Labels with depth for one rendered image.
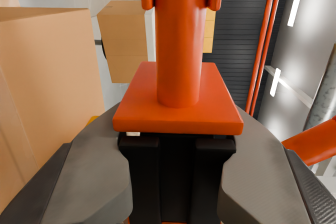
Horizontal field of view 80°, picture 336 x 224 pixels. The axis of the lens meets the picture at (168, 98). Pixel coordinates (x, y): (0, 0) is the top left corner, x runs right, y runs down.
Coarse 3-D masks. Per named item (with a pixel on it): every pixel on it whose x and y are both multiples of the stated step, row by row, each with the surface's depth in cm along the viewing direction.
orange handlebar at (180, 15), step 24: (144, 0) 7; (168, 0) 8; (192, 0) 8; (216, 0) 7; (168, 24) 8; (192, 24) 8; (168, 48) 8; (192, 48) 8; (168, 72) 9; (192, 72) 9; (168, 96) 9; (192, 96) 10
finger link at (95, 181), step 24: (96, 120) 11; (72, 144) 9; (96, 144) 9; (72, 168) 8; (96, 168) 8; (120, 168) 8; (72, 192) 7; (96, 192) 7; (120, 192) 7; (48, 216) 6; (72, 216) 6; (96, 216) 6; (120, 216) 7
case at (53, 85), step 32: (0, 32) 15; (32, 32) 18; (64, 32) 23; (0, 64) 15; (32, 64) 18; (64, 64) 23; (96, 64) 32; (0, 96) 15; (32, 96) 18; (64, 96) 23; (96, 96) 33; (0, 128) 15; (32, 128) 18; (64, 128) 23; (0, 160) 15; (32, 160) 18; (0, 192) 15
